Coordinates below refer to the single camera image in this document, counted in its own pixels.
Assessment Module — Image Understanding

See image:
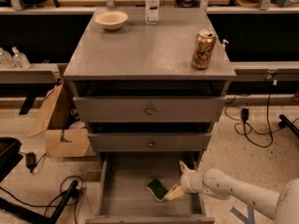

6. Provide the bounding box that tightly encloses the black stand leg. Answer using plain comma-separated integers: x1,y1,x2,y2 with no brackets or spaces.
0,180,80,224
278,114,299,137

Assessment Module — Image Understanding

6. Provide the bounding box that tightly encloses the black cable on floor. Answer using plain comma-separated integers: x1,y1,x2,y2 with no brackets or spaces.
0,175,86,224
223,77,299,148

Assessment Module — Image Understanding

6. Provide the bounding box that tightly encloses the clear sanitizer bottle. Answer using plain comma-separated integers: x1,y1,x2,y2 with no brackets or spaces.
0,48,15,68
12,47,31,69

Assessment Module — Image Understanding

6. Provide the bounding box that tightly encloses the grey wooden drawer cabinet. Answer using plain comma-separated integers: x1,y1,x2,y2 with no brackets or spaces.
63,7,237,161

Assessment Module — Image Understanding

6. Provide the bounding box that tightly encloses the grey open bottom drawer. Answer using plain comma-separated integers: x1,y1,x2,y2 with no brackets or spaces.
86,152,215,224

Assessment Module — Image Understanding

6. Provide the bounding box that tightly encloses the black stand leg right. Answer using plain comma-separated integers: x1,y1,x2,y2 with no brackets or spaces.
278,114,299,137

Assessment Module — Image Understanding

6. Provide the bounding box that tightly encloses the small white pump bottle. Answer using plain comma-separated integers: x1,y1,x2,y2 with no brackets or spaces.
221,39,229,51

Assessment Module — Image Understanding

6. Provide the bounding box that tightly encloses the brown cardboard box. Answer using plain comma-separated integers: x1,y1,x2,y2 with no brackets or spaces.
26,63,96,159

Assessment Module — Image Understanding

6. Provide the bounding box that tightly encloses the grey top drawer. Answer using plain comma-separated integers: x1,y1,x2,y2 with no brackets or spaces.
74,97,225,122

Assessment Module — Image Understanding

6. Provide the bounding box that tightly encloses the black power adapter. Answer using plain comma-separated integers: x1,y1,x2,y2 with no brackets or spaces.
241,108,249,121
26,152,36,172

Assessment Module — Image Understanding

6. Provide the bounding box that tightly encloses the beige paper bowl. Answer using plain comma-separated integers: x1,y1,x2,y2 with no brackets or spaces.
95,11,128,31

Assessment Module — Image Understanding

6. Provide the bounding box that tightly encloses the clear plastic water bottle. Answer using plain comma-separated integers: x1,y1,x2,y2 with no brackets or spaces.
145,0,160,24

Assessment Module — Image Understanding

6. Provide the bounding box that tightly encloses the clear sanitizer bottle right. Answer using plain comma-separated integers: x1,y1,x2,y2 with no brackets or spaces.
12,47,31,69

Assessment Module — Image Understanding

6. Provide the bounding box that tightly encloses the black cable on floor left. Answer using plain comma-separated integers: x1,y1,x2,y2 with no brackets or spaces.
0,175,86,224

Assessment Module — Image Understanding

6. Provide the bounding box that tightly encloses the green yellow sponge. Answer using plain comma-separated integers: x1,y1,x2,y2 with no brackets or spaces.
146,178,168,202

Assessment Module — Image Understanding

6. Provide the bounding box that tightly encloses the black power adapter left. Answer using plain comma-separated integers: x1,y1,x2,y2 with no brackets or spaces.
26,152,36,172

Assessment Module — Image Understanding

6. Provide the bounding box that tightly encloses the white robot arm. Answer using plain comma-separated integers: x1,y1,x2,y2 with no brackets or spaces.
164,161,299,224

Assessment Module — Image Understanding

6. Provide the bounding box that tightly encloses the clear sanitizer bottle left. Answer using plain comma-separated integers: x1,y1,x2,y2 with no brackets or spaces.
0,48,15,68

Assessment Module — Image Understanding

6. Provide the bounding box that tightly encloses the black cable on floor right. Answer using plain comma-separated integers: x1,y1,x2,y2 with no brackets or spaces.
223,77,299,148

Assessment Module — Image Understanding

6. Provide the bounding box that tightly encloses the black stand leg left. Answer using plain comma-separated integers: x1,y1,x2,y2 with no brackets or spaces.
0,180,80,224

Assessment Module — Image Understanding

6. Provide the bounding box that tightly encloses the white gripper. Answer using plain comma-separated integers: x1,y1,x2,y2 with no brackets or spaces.
164,161,204,201

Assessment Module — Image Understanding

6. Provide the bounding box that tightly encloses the gold drink can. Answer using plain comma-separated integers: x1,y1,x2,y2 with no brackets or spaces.
192,29,216,69

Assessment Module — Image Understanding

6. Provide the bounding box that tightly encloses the black bin left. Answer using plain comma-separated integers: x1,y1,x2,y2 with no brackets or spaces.
0,137,22,182

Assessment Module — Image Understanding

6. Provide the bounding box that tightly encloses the black power adapter right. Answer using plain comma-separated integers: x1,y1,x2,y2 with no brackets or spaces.
241,108,249,121

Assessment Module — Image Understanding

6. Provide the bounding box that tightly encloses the blue tape floor mark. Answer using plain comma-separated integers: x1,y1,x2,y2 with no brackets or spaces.
231,206,255,224

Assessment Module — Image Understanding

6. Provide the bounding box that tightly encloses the grey middle drawer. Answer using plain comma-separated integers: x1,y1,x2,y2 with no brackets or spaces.
88,133,211,152

